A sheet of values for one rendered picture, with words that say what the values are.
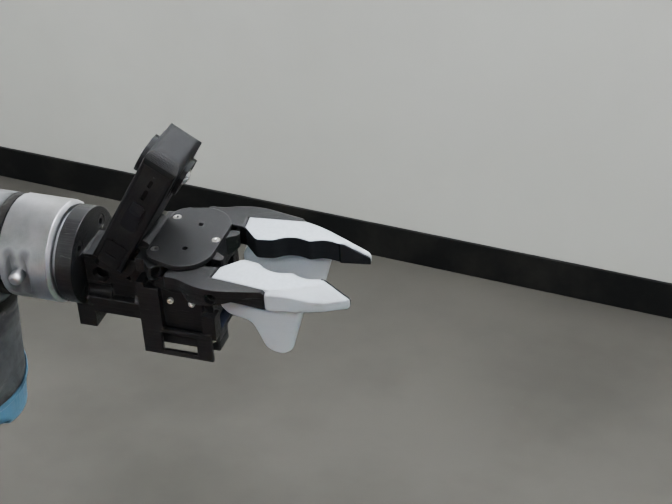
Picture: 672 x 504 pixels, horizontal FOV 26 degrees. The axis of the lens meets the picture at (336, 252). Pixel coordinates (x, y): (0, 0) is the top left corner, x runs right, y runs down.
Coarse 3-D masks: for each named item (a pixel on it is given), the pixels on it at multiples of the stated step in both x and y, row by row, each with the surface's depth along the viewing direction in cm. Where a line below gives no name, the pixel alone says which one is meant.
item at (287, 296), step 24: (240, 264) 98; (264, 288) 96; (288, 288) 96; (312, 288) 96; (336, 288) 96; (240, 312) 99; (264, 312) 98; (288, 312) 97; (312, 312) 96; (264, 336) 99; (288, 336) 98
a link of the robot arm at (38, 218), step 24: (24, 216) 102; (48, 216) 102; (0, 240) 102; (24, 240) 102; (48, 240) 101; (0, 264) 103; (24, 264) 102; (48, 264) 102; (24, 288) 104; (48, 288) 102
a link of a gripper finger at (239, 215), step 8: (216, 208) 104; (224, 208) 104; (232, 208) 104; (240, 208) 104; (248, 208) 104; (256, 208) 104; (264, 208) 104; (232, 216) 103; (240, 216) 103; (248, 216) 103; (256, 216) 103; (264, 216) 103; (272, 216) 103; (280, 216) 103; (288, 216) 103; (232, 224) 102; (240, 224) 102; (240, 232) 102
